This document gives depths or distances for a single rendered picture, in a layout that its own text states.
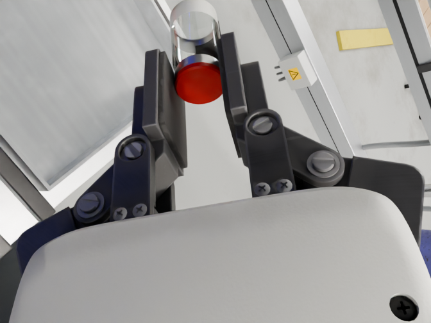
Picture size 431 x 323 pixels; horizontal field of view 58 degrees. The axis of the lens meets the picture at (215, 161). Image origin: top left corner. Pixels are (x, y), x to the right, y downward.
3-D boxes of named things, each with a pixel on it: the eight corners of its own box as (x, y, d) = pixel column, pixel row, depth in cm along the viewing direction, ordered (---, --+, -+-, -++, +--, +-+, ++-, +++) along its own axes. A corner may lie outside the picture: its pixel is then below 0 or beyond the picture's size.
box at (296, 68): (277, 62, 139) (297, 56, 132) (283, 56, 142) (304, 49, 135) (291, 91, 143) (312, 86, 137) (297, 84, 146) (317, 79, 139)
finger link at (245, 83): (248, 231, 13) (229, 91, 17) (344, 215, 13) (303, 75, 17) (232, 182, 11) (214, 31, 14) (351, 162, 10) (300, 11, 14)
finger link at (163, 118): (105, 253, 14) (118, 114, 18) (191, 240, 13) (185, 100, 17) (57, 213, 11) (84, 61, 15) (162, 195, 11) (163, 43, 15)
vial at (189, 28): (177, 42, 19) (181, 106, 17) (163, 2, 17) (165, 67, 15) (220, 31, 19) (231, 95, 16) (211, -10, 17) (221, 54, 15)
